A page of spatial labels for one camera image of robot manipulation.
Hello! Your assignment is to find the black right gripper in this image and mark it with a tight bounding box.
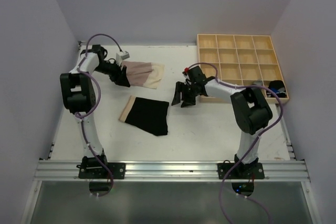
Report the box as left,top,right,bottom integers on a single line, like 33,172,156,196
171,80,197,107

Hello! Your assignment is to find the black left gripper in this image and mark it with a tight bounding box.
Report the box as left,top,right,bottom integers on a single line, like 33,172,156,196
94,59,130,87

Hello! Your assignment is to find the black underwear tan waistband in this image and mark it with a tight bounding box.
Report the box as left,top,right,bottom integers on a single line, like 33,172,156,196
119,95,169,136

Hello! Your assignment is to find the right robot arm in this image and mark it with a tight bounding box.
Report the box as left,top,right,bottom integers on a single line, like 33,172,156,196
171,66,273,178

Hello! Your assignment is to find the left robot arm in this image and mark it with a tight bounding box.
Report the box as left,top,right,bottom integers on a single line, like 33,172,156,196
60,45,130,178

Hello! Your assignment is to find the pink beige underwear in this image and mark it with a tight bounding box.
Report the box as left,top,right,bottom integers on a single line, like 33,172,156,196
122,61,164,89

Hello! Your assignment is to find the black blue rolled underwear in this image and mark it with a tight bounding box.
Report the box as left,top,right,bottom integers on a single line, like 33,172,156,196
268,80,287,98

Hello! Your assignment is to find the wooden compartment tray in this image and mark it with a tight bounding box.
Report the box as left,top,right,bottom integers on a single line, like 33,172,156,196
197,34,289,103

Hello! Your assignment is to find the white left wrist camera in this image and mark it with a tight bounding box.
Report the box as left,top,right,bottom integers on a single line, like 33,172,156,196
115,51,130,65

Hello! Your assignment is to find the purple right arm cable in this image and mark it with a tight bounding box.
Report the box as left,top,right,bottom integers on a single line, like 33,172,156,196
185,62,285,224

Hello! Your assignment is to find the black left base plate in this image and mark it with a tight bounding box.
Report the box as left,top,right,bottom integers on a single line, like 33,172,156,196
76,162,126,179

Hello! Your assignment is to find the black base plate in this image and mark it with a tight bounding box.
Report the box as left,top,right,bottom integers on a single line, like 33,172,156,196
217,162,265,180
76,162,126,179

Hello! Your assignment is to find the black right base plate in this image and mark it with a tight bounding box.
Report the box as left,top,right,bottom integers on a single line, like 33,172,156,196
217,162,265,180

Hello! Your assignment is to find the aluminium front rail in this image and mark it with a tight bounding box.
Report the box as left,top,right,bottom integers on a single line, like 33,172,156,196
34,160,310,182

